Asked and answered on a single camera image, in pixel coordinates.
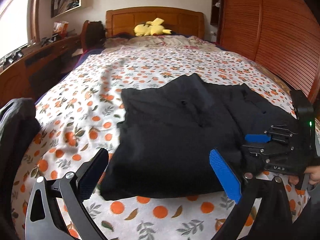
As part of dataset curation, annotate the black garment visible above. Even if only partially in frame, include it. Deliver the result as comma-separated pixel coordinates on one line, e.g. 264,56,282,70
100,74,294,200

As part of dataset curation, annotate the person's right hand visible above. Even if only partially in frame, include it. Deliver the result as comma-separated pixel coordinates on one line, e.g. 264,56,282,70
289,166,320,185

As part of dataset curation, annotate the dark garment at bed edge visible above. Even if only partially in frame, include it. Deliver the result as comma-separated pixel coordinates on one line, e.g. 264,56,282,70
1,98,40,239

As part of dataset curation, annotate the orange-print white bed sheet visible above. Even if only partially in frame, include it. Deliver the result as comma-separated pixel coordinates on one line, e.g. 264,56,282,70
11,46,298,239

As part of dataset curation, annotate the wooden louvered wardrobe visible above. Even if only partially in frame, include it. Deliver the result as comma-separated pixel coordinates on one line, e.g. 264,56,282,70
217,0,319,102

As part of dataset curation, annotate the wooden headboard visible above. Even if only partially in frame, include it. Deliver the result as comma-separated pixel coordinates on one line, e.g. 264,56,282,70
105,6,206,41

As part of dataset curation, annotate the wooden desk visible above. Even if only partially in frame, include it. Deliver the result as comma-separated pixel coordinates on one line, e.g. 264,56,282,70
0,35,81,106

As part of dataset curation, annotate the floral quilt at bed head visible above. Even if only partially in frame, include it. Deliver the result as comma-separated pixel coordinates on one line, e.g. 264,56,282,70
104,35,222,52

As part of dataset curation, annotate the yellow Pikachu plush toy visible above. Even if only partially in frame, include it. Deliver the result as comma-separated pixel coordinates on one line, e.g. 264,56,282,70
133,18,175,37

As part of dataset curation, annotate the dark wooden chair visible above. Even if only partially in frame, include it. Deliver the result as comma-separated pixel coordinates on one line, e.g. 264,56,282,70
80,20,106,51

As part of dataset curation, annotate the orange white bag on desk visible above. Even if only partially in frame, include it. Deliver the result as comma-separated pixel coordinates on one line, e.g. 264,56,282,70
53,21,69,37

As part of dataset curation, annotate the window with wooden frame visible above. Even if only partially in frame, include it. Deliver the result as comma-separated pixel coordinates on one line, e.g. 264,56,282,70
1,0,29,57

